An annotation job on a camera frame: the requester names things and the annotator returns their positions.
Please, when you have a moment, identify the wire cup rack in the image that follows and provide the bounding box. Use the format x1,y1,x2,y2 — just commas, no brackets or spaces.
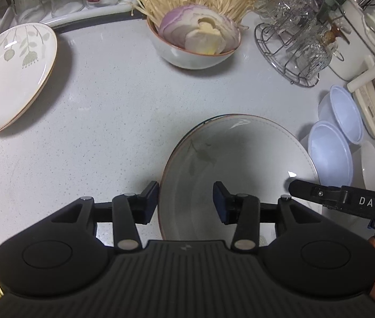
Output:
254,23,321,89

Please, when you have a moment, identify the floral ceramic plate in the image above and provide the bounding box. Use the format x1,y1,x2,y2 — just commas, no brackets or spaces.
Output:
0,23,58,139

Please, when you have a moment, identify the clear cut glass cup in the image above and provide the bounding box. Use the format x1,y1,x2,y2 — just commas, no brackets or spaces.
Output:
294,34,333,79
270,0,318,29

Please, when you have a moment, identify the white electric pot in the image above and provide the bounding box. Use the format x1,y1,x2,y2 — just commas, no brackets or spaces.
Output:
326,0,375,92

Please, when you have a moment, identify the amber glass cup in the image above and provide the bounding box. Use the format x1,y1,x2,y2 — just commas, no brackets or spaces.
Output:
323,27,339,46

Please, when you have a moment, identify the peeled purple onion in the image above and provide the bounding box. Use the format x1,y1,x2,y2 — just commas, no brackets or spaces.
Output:
158,3,241,55

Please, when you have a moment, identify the grey ceramic bowl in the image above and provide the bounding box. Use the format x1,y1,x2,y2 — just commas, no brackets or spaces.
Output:
158,115,321,243

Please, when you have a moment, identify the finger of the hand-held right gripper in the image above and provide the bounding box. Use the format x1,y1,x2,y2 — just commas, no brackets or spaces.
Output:
288,179,344,211

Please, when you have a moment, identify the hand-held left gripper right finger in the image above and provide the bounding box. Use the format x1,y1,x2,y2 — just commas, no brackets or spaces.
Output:
214,181,322,251

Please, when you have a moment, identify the white plastic tray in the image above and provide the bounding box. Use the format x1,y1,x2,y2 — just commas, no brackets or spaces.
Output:
0,0,139,30

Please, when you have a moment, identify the white ceramic bowl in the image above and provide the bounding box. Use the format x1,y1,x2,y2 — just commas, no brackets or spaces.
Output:
146,16,243,70

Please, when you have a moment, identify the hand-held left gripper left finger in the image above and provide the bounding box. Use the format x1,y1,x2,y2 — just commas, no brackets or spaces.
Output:
51,181,160,251

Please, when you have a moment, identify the small white bowl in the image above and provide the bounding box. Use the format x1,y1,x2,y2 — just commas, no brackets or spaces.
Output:
359,140,375,193
307,121,354,188
318,85,364,145

